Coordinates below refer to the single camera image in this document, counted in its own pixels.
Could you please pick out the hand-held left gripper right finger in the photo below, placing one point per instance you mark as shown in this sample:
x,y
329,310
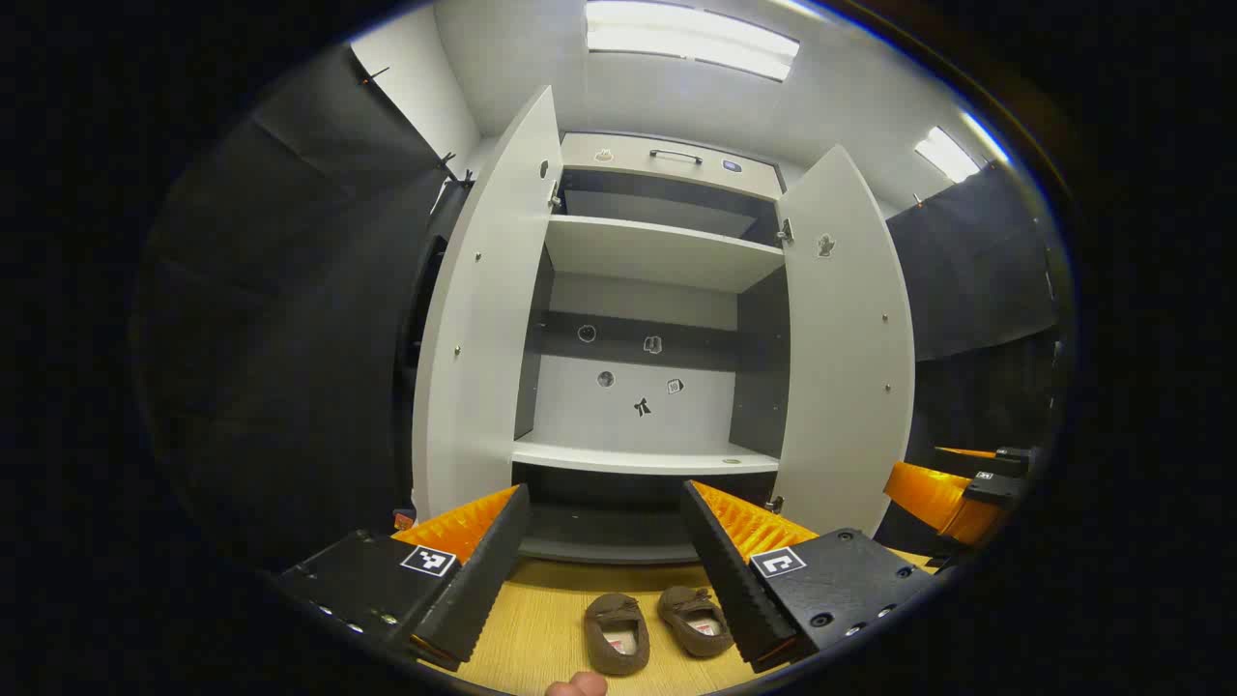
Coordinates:
x,y
730,580

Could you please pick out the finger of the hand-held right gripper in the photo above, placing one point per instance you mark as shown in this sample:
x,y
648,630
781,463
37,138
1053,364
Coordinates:
x,y
928,498
995,459

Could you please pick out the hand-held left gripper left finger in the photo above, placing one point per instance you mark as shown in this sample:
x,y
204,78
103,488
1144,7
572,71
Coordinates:
x,y
483,580

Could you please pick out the brown shoe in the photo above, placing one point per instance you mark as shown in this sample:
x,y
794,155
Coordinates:
x,y
615,633
691,623

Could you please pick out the white cabinet door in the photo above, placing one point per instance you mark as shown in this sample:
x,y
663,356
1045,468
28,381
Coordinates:
x,y
841,367
483,319

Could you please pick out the white cabinet drawer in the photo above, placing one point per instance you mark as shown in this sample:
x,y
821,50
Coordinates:
x,y
628,159

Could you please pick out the penguin plush toy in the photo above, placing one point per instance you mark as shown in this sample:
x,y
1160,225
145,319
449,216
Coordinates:
x,y
404,521

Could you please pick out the small ceiling light panel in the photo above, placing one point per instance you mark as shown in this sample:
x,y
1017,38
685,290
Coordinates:
x,y
952,155

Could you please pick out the large ceiling light panel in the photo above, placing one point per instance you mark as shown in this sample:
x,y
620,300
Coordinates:
x,y
691,39

